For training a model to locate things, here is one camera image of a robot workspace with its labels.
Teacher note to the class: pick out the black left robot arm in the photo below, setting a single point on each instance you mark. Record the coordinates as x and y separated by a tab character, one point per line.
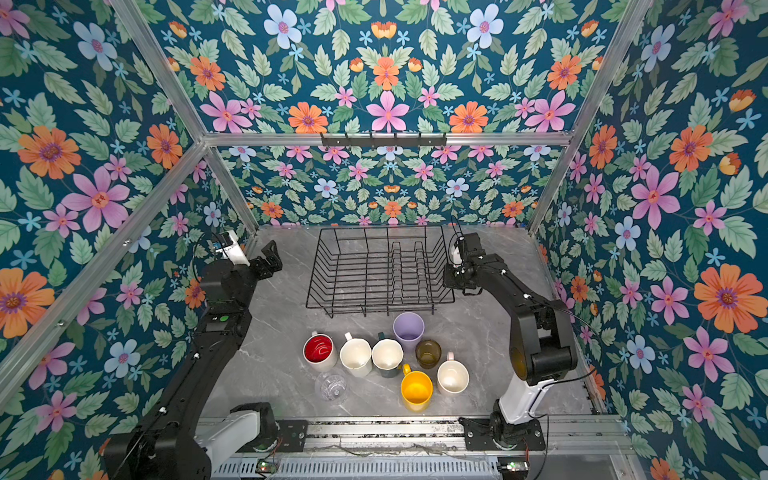
166	444

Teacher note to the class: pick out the yellow mug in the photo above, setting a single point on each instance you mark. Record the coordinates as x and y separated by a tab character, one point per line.
416	389

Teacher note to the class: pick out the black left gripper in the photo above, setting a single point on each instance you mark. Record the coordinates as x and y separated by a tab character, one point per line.
272	263

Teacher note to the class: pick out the green mug white inside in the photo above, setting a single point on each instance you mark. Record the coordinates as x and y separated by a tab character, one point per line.
387	356

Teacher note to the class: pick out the black hook rail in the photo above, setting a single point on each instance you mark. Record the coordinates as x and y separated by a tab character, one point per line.
371	140

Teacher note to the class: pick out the clear glass cup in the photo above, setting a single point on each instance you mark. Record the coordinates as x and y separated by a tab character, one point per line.
331	386

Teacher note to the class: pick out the olive glass cup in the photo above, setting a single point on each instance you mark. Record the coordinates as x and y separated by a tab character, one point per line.
428	353

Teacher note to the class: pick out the black wire dish rack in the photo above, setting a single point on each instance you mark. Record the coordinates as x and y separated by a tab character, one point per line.
391	270

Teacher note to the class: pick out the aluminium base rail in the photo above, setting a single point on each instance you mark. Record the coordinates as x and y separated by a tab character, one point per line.
560	434

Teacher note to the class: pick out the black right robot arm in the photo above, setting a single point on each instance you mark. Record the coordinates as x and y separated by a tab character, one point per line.
541	345

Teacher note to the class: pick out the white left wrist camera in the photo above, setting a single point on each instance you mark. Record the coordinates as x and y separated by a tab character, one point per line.
228	247

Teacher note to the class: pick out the pink mug white inside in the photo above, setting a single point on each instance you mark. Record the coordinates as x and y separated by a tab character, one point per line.
453	377

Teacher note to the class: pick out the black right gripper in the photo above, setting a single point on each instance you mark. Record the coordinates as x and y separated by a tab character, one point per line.
459	278

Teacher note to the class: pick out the white faceted mug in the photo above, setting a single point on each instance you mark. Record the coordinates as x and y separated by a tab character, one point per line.
356	356

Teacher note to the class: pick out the lilac plastic cup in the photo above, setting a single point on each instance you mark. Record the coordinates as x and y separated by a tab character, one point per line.
408	329

